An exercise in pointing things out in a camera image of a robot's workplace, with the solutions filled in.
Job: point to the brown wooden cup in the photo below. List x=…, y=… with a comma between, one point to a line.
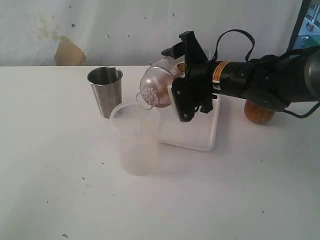
x=257, y=114

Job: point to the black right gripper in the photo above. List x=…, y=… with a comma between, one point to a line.
x=197, y=68

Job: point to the stainless steel cup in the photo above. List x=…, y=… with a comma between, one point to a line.
x=106, y=84

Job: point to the white plastic tray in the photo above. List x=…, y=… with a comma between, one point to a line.
x=198, y=134

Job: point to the gold coin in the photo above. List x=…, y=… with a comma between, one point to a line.
x=181, y=67

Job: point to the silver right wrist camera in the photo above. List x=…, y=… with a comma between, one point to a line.
x=184, y=99

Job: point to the clear plastic dome lid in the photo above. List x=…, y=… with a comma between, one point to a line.
x=150, y=72

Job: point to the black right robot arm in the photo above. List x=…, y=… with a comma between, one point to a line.
x=271, y=82

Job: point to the clear measuring beaker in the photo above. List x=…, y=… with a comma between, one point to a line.
x=171, y=65

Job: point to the wooden pieces pile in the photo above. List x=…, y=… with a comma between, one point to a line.
x=157, y=91

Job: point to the translucent plastic container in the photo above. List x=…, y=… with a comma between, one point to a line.
x=136, y=135

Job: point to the black metal frame post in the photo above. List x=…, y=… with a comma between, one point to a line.
x=300, y=18

